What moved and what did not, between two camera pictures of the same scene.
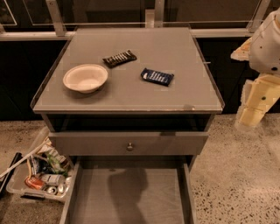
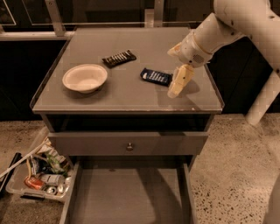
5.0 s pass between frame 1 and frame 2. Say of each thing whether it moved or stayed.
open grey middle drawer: stayed
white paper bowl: stayed
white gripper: moved
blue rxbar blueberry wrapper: stayed
